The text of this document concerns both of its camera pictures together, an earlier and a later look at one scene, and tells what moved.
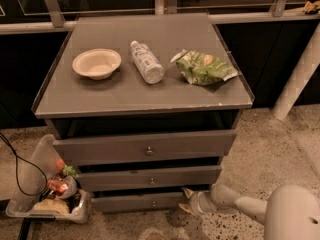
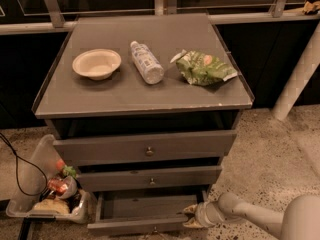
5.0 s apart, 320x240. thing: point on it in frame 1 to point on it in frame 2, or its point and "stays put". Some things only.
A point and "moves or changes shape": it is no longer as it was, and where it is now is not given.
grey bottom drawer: [137, 202] moves or changes shape
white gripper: [201, 203] to [202, 214]
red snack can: [57, 185] stays put
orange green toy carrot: [66, 170] stays put
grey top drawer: [91, 151] stays put
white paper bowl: [97, 64] stays put
